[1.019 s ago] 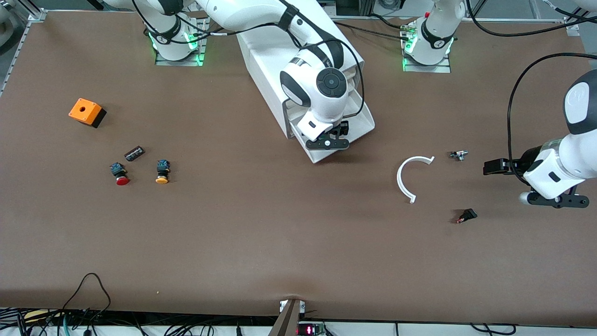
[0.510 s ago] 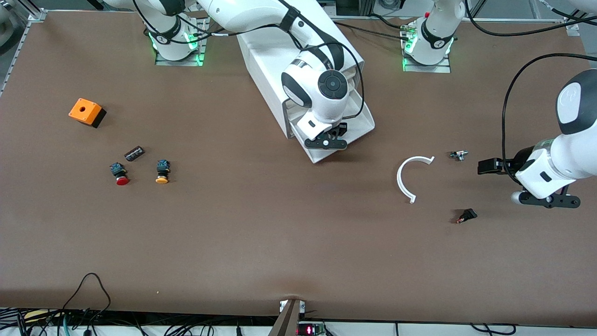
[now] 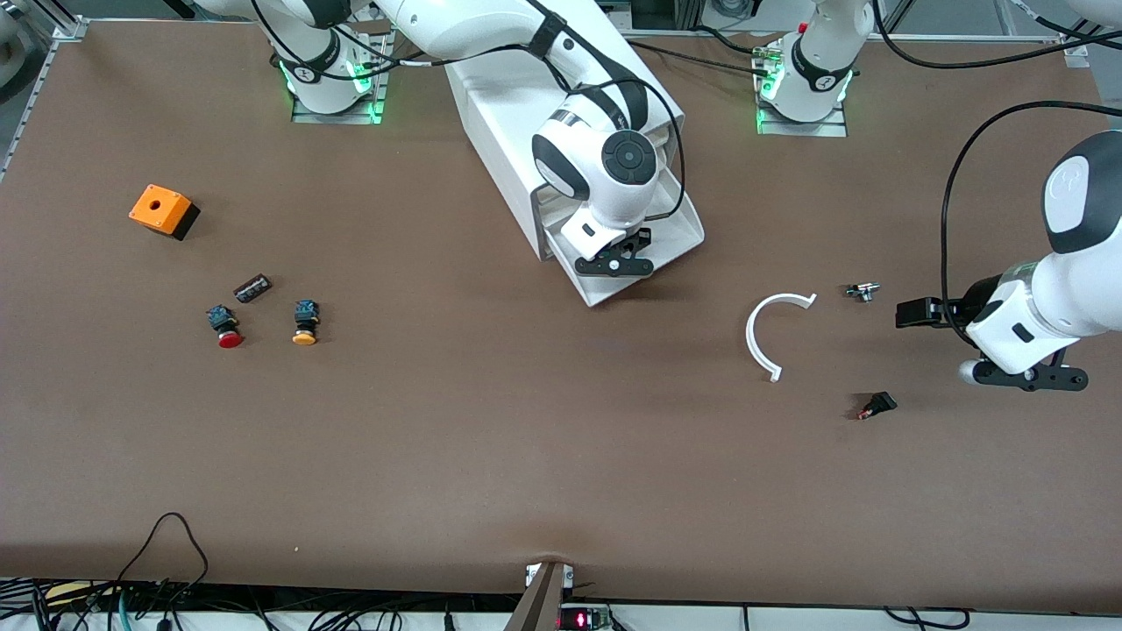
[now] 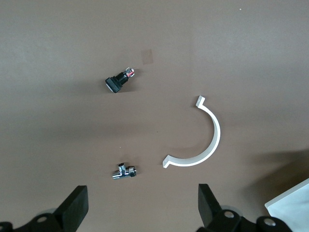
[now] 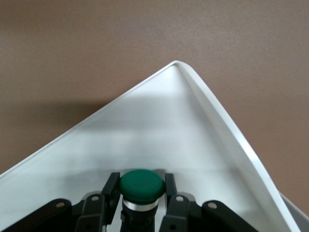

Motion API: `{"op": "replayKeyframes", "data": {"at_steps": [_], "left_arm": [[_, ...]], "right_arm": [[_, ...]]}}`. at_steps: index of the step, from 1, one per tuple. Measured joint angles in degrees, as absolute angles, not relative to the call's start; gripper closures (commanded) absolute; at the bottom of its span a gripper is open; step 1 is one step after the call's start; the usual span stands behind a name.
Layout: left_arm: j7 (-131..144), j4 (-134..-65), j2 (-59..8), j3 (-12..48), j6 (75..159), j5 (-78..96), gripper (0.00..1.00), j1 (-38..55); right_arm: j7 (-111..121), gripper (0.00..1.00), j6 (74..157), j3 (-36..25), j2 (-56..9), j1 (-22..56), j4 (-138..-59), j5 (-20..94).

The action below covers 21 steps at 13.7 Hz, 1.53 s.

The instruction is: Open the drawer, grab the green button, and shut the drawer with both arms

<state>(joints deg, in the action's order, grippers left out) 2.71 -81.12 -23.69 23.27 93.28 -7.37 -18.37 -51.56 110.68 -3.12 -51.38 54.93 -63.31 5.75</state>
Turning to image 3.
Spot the red push button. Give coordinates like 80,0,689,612
206,304,245,350

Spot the black table cable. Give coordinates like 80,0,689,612
626,25,778,80

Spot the short black cable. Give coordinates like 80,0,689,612
881,606,974,631

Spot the black looped cable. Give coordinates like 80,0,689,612
114,513,211,607

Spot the orange box with hole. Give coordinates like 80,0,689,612
129,183,202,241

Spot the device with red display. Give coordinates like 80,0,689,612
558,605,613,631

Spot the brown table mat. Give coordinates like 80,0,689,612
0,18,1122,614

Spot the brown camera mount post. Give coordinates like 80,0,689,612
504,561,575,631

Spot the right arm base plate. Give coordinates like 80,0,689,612
291,18,392,125

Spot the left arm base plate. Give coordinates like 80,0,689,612
756,35,849,138

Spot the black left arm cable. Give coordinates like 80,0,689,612
871,0,1122,348

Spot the aluminium frame rail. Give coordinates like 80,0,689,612
1059,0,1122,69
0,18,90,181

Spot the white curved plastic arc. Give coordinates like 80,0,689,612
745,293,819,384

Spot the tangled black cable bundle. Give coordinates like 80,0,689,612
0,575,527,631

